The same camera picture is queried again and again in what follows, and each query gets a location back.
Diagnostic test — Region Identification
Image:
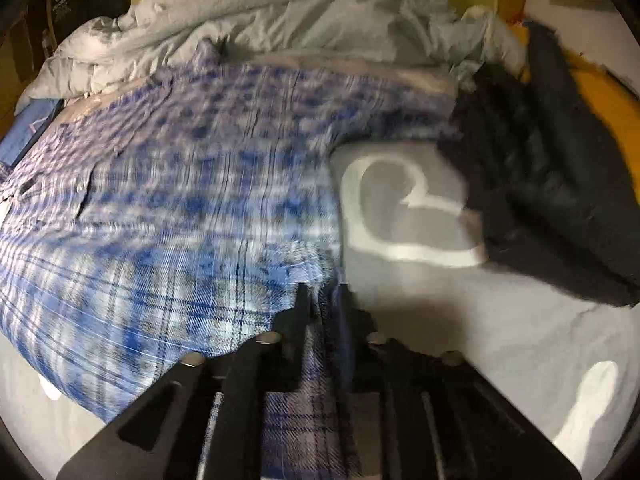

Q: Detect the blue plaid shirt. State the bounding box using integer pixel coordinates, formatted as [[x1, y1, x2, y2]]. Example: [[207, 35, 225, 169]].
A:
[[1, 40, 454, 479]]

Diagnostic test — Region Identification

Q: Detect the white sock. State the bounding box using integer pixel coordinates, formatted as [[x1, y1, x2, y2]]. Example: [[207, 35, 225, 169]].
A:
[[553, 361, 618, 470]]

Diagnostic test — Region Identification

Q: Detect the grey bed sheet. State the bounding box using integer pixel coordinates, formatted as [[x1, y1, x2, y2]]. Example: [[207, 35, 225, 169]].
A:
[[1, 77, 639, 479]]

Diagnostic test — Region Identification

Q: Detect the black puffer jacket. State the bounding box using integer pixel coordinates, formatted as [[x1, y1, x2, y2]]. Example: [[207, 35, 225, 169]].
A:
[[438, 21, 639, 307]]

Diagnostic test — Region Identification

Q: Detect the blue pillow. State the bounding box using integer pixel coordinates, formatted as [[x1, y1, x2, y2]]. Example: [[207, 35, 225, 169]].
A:
[[0, 99, 64, 169]]

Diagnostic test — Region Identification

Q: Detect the yellow pillow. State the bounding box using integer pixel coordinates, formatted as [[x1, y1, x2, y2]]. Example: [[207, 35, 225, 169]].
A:
[[509, 21, 639, 193]]

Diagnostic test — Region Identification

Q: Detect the grey crumpled duvet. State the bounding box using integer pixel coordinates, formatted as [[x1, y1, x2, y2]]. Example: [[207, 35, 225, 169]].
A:
[[14, 0, 530, 115]]

